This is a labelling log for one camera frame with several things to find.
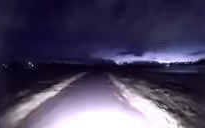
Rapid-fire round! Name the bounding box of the grey asphalt path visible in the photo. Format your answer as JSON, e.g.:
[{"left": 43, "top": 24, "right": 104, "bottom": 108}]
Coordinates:
[{"left": 16, "top": 70, "right": 159, "bottom": 128}]

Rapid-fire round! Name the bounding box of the dark field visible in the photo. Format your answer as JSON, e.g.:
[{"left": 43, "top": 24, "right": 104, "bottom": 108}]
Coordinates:
[
  {"left": 104, "top": 64, "right": 205, "bottom": 128},
  {"left": 0, "top": 63, "right": 86, "bottom": 119}
]

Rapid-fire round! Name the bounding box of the snow strip beside path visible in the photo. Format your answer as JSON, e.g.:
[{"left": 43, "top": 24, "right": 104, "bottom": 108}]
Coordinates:
[
  {"left": 0, "top": 71, "right": 88, "bottom": 128},
  {"left": 107, "top": 72, "right": 186, "bottom": 128}
]

